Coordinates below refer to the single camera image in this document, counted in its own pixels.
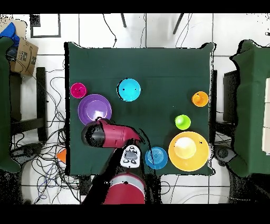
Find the purple bowl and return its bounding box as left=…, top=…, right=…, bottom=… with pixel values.
left=78, top=94, right=113, bottom=126

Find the cyan bowl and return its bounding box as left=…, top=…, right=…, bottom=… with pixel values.
left=117, top=78, right=141, bottom=102

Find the orange bowl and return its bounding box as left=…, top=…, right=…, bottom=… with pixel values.
left=56, top=147, right=67, bottom=164

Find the pink cup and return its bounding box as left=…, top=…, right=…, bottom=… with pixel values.
left=70, top=82, right=88, bottom=99

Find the dark green tablecloth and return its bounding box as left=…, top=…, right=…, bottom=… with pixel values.
left=64, top=41, right=217, bottom=176

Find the blue bowl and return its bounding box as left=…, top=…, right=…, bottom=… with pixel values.
left=144, top=146, right=168, bottom=170

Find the black stand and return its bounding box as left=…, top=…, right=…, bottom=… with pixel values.
left=9, top=67, right=48, bottom=142

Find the green cup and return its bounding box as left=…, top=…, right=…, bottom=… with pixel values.
left=174, top=114, right=191, bottom=130

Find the grey floor device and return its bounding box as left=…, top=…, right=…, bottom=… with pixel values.
left=214, top=145, right=237, bottom=165
left=10, top=143, right=43, bottom=163

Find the large yellow bowl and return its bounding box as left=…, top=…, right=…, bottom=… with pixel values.
left=168, top=131, right=210, bottom=172

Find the orange cup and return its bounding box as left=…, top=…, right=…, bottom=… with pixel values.
left=191, top=91, right=209, bottom=108

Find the printed cardboard box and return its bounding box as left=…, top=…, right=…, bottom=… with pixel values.
left=9, top=38, right=39, bottom=77

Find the green cloth covered table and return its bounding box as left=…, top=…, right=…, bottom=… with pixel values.
left=228, top=39, right=270, bottom=178
left=0, top=36, right=22, bottom=174

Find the black chair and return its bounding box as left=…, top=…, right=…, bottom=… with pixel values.
left=223, top=70, right=240, bottom=123

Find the blue cloth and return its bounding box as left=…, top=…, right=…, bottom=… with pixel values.
left=0, top=22, right=21, bottom=48

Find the white box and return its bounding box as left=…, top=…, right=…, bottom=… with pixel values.
left=261, top=77, right=270, bottom=156

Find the tangle of black cables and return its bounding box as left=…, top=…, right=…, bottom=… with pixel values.
left=31, top=69, right=85, bottom=204

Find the thin black cable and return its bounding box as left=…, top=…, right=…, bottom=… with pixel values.
left=102, top=13, right=118, bottom=48

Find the black floor frame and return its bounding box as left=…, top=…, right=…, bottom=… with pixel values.
left=30, top=13, right=62, bottom=39

